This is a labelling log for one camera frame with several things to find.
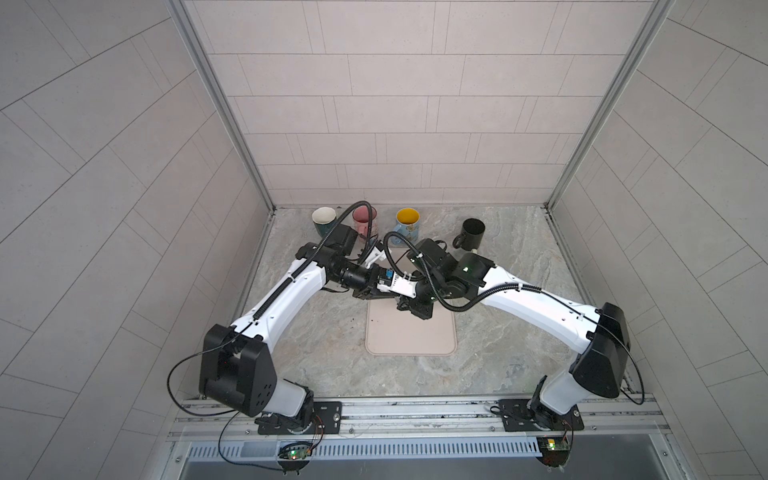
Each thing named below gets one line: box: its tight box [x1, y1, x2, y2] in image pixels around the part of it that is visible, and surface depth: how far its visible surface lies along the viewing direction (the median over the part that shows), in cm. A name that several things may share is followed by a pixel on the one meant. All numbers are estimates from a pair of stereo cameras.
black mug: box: [453, 218, 486, 251], surface depth 103 cm
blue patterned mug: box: [391, 207, 421, 245], surface depth 101 cm
